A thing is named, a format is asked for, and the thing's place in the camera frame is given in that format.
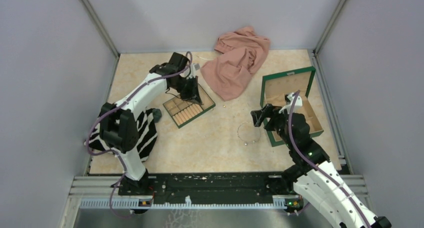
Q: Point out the dark teal small pouch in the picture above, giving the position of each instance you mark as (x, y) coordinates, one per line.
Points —
(156, 114)

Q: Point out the white cable tray rail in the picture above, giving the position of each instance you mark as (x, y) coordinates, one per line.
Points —
(280, 202)

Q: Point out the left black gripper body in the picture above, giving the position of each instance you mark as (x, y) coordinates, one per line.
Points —
(187, 88)

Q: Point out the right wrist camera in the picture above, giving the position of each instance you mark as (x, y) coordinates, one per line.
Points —
(293, 103)

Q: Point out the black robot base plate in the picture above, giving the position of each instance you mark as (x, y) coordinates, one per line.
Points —
(217, 188)

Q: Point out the green jewelry tray insert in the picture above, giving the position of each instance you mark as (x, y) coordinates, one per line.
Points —
(183, 112)

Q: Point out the zebra print pouch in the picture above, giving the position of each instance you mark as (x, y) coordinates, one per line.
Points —
(147, 136)

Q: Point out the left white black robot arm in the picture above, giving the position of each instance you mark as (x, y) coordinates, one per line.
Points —
(119, 123)

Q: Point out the white strip on table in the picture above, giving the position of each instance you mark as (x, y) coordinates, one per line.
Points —
(206, 59)

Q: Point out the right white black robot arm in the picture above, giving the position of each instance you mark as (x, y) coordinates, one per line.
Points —
(313, 176)

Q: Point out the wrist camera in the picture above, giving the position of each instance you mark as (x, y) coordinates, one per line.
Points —
(293, 103)
(194, 67)

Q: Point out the pink cloth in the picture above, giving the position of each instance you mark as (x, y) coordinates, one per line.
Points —
(242, 53)

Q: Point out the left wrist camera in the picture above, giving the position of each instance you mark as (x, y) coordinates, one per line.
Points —
(194, 67)

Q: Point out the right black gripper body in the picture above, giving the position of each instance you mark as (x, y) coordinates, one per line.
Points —
(277, 121)

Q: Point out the silver pearl bangle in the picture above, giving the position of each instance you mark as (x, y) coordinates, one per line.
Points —
(248, 133)

